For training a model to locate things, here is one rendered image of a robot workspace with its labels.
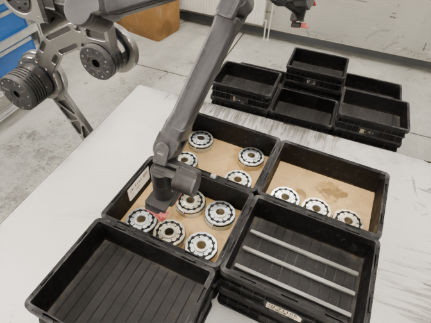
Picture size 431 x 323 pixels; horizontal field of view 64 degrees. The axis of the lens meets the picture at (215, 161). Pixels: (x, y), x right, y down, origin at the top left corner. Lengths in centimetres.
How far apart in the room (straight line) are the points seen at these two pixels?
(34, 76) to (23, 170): 111
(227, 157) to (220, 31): 68
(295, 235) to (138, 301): 53
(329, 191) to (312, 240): 24
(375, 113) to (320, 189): 119
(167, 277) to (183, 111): 51
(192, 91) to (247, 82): 165
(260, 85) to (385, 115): 82
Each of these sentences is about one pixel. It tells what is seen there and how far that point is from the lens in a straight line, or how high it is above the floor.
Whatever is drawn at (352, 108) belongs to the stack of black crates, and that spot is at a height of 49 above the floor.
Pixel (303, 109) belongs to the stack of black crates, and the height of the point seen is 38.
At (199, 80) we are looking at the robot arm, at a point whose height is 137.
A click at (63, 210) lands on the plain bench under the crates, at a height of 70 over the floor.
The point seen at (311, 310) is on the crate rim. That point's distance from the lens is 98.
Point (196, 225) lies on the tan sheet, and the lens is 117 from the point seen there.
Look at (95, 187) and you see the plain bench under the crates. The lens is 150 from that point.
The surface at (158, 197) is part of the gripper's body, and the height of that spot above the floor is 107.
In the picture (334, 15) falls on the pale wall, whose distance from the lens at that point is 404.
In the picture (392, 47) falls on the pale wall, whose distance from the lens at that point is 415.
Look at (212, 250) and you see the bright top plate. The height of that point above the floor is 86.
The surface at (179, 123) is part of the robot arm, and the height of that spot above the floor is 128.
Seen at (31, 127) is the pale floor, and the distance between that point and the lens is 308.
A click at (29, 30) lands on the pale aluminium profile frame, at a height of 59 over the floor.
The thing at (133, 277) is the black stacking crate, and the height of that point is 83.
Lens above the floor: 181
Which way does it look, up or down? 46 degrees down
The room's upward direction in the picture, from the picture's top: 3 degrees clockwise
